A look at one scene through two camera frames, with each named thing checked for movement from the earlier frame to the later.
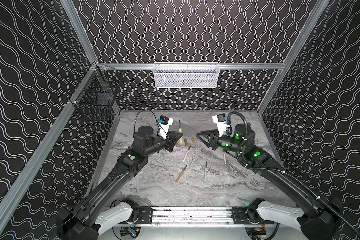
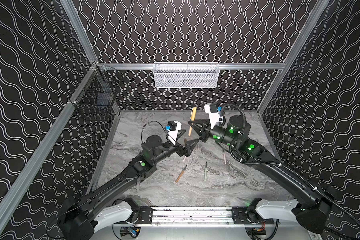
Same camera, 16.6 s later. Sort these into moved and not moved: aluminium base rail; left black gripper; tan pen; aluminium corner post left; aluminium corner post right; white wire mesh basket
Moved: tan pen; left black gripper
Not moved: white wire mesh basket; aluminium base rail; aluminium corner post left; aluminium corner post right
